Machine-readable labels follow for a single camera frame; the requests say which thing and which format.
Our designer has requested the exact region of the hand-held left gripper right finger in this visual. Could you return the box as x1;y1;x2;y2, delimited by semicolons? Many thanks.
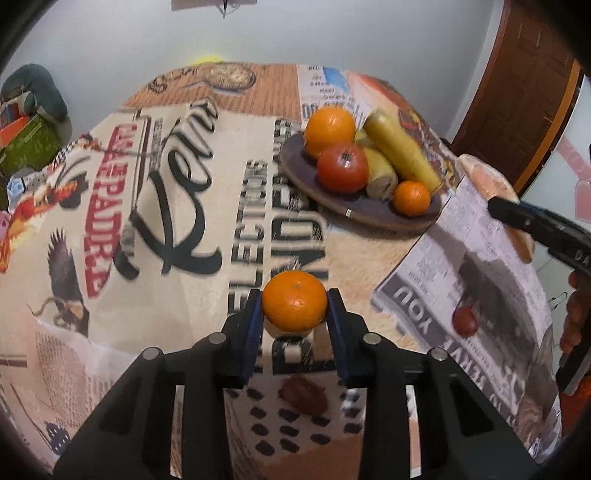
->
329;290;539;480

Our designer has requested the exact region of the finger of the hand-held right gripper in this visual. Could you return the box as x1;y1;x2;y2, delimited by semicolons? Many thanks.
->
488;198;551;234

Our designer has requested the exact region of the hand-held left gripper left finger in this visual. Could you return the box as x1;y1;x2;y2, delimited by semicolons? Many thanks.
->
53;290;263;480

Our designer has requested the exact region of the beige flatbread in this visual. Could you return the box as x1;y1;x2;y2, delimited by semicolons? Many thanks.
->
459;154;536;264

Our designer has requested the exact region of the large orange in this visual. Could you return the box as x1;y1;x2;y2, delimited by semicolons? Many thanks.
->
305;106;357;160
262;271;328;333

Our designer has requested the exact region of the small mandarin orange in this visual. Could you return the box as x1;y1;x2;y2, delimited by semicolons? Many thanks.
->
392;181;432;217

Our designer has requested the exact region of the long yellow banana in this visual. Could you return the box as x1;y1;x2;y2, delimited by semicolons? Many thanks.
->
363;110;441;192

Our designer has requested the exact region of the short yellow banana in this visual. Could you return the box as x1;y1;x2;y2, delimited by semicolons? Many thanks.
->
362;147;399;200

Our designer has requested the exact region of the grey plate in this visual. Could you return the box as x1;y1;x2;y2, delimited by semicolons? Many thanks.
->
279;131;443;232

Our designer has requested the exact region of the red tomato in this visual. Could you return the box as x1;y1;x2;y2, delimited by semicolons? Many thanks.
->
317;143;369;193

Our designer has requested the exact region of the person's right hand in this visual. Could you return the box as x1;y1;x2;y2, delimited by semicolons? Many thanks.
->
560;270;591;354

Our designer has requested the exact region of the dark brown date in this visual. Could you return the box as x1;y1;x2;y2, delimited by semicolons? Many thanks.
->
278;375;329;415

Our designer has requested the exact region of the frosted sliding wardrobe door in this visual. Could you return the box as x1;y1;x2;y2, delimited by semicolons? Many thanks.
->
519;74;591;227

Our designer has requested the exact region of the small orange-red cherry tomato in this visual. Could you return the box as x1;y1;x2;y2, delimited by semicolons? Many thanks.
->
452;307;479;337

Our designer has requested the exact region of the brown wooden door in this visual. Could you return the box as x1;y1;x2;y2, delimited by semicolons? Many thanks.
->
450;0;585;195

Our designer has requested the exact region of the printed tablecloth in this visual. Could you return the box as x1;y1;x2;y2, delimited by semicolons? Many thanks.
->
0;62;561;476

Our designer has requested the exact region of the green patterned box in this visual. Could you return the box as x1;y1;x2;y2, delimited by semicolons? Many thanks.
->
0;115;63;177

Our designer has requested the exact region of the pile of red boxes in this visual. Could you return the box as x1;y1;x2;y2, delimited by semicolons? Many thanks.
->
0;104;35;145

